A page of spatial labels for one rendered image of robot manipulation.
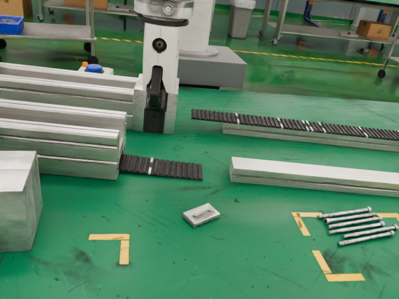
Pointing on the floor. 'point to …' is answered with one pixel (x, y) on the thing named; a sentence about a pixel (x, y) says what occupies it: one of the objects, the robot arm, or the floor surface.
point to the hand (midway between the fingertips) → (155, 114)
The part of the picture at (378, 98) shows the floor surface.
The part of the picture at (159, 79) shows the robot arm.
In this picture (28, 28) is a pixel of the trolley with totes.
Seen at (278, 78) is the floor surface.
